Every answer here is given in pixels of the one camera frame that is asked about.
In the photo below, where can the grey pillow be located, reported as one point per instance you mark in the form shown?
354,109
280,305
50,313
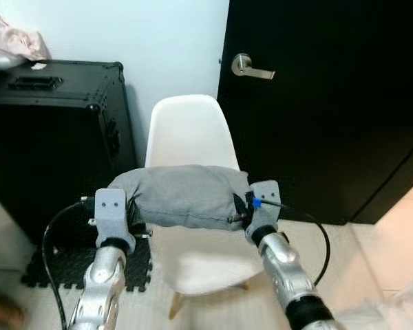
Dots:
186,196

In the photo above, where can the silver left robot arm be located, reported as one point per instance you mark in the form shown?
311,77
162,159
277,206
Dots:
103,282

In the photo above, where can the white plastic chair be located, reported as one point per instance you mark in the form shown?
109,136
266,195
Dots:
189,130

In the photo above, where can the black foam floor mat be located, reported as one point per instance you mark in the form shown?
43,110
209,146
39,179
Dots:
62,271

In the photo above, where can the black door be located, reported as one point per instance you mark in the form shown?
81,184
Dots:
330,124

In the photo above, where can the black flight case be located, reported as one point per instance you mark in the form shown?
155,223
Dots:
48,137

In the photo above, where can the brown blurry object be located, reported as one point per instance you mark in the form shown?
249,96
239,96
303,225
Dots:
3,309

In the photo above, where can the white bedding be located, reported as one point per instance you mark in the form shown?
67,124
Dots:
392,313

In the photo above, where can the grey fabric bundle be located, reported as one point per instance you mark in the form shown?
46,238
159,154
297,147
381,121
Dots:
0,60

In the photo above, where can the pink cloth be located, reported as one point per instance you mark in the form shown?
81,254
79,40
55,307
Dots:
20,41

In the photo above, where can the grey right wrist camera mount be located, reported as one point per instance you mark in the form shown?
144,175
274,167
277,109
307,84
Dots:
265,192

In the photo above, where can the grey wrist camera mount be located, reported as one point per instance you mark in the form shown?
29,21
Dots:
111,213
265,192

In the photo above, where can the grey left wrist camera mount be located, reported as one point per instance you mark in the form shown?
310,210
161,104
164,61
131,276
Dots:
111,213

